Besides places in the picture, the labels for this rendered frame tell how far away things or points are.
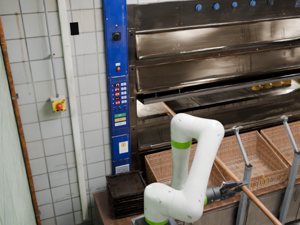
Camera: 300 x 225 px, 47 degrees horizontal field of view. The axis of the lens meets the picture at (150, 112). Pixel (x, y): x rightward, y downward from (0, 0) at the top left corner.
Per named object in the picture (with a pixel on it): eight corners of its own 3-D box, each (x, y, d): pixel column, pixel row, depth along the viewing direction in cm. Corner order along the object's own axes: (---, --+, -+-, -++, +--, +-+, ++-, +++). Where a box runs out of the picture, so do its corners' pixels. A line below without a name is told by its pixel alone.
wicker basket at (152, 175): (143, 181, 309) (143, 155, 296) (198, 166, 328) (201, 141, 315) (166, 218, 269) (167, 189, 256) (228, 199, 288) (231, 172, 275)
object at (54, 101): (51, 109, 250) (49, 96, 245) (65, 106, 253) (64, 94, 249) (52, 113, 244) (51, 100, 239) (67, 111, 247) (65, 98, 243)
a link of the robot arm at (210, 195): (206, 209, 197) (208, 196, 193) (197, 196, 207) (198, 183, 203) (216, 206, 199) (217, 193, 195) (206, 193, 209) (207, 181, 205)
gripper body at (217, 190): (209, 184, 203) (222, 181, 206) (207, 196, 206) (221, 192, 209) (215, 192, 196) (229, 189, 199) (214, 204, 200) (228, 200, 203)
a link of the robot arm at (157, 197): (168, 231, 168) (169, 202, 159) (139, 222, 174) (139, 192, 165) (178, 214, 179) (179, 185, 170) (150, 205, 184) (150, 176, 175)
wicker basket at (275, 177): (203, 165, 329) (205, 140, 316) (252, 153, 347) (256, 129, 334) (231, 198, 289) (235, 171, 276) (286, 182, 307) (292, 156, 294)
